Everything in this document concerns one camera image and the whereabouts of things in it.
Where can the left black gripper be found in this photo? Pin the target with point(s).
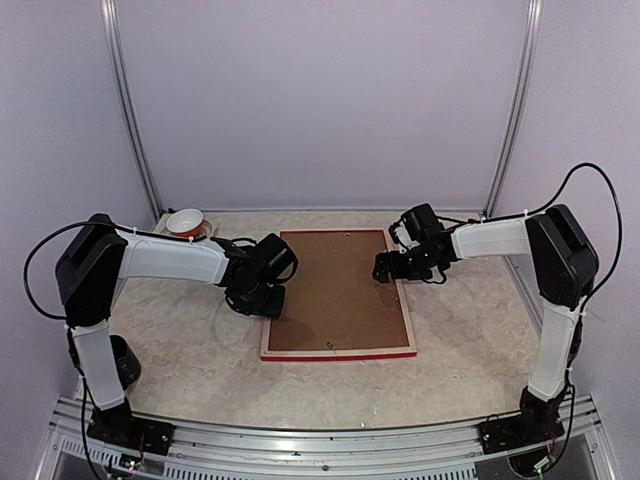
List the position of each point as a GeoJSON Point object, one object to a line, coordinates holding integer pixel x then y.
{"type": "Point", "coordinates": [273, 311]}

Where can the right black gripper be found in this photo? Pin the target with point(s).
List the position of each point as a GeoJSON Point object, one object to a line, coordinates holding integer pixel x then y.
{"type": "Point", "coordinates": [397, 271]}

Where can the brown cardboard backing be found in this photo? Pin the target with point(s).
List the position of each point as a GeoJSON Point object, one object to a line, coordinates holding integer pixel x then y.
{"type": "Point", "coordinates": [340, 300]}

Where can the wooden red picture frame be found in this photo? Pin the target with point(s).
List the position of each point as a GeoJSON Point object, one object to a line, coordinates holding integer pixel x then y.
{"type": "Point", "coordinates": [410, 345]}

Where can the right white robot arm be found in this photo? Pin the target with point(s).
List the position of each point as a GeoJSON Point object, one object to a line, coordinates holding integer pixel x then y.
{"type": "Point", "coordinates": [565, 265]}

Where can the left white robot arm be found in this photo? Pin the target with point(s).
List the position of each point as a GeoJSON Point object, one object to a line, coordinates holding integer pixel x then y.
{"type": "Point", "coordinates": [103, 256]}

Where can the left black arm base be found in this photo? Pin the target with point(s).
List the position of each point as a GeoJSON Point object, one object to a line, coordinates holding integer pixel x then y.
{"type": "Point", "coordinates": [120, 427]}

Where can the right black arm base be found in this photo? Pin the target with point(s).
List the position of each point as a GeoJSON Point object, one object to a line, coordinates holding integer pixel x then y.
{"type": "Point", "coordinates": [537, 421]}

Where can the grey round plate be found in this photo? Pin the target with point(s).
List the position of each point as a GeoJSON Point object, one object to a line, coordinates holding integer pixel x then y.
{"type": "Point", "coordinates": [208, 230]}

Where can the orange white bowl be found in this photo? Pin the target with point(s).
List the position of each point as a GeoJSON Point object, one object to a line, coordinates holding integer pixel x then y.
{"type": "Point", "coordinates": [185, 223]}

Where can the black cylindrical cup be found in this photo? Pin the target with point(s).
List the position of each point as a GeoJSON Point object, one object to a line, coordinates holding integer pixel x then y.
{"type": "Point", "coordinates": [127, 364]}

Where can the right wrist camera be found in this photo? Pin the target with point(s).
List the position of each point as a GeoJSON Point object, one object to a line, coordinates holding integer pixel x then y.
{"type": "Point", "coordinates": [415, 226]}

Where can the aluminium front rail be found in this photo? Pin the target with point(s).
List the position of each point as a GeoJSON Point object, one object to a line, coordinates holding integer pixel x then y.
{"type": "Point", "coordinates": [205, 450]}

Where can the right aluminium post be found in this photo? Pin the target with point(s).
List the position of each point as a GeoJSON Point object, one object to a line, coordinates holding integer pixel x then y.
{"type": "Point", "coordinates": [517, 104]}

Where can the aluminium post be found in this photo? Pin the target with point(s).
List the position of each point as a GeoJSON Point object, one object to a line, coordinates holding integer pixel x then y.
{"type": "Point", "coordinates": [517, 104]}
{"type": "Point", "coordinates": [118, 65]}

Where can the left aluminium post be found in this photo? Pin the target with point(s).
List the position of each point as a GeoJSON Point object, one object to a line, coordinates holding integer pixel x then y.
{"type": "Point", "coordinates": [118, 65]}

